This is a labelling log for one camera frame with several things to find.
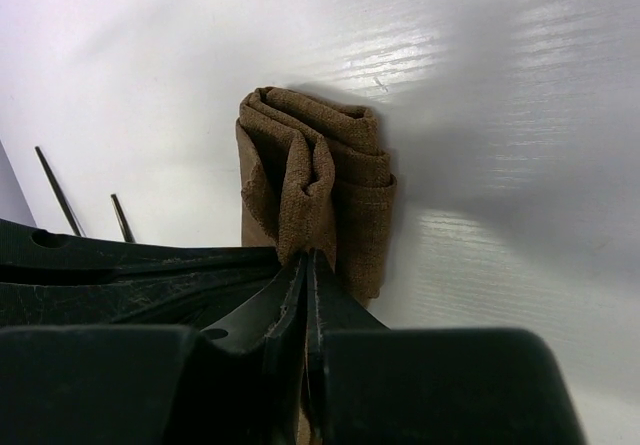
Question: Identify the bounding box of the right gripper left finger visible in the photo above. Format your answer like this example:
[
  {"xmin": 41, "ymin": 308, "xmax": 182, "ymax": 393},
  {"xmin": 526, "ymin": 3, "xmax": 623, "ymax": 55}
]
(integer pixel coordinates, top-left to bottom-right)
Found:
[{"xmin": 1, "ymin": 256, "xmax": 307, "ymax": 444}]

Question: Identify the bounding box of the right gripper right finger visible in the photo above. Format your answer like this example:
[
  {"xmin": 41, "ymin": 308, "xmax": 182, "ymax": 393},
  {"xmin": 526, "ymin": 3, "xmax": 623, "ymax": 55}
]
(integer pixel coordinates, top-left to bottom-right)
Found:
[{"xmin": 306, "ymin": 251, "xmax": 585, "ymax": 444}]

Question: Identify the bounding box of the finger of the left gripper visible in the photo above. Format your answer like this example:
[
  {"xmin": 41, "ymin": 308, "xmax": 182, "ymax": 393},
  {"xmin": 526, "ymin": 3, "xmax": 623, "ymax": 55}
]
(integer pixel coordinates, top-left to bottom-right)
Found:
[
  {"xmin": 1, "ymin": 220, "xmax": 280, "ymax": 280},
  {"xmin": 1, "ymin": 266, "xmax": 279, "ymax": 327}
]

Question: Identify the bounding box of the black spoon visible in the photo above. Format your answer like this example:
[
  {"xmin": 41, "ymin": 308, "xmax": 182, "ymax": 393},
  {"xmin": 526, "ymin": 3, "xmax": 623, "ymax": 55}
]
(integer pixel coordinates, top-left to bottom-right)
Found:
[{"xmin": 34, "ymin": 146, "xmax": 85, "ymax": 237}]

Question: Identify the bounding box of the brown cloth napkin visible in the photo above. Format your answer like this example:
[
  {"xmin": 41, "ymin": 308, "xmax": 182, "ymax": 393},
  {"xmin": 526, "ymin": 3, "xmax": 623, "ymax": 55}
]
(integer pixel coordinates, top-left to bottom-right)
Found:
[{"xmin": 235, "ymin": 87, "xmax": 397, "ymax": 305}]

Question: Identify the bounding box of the black fork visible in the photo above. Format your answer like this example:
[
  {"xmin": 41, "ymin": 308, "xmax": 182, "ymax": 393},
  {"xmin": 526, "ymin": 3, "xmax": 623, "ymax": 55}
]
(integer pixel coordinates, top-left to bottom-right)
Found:
[{"xmin": 110, "ymin": 194, "xmax": 136, "ymax": 243}]

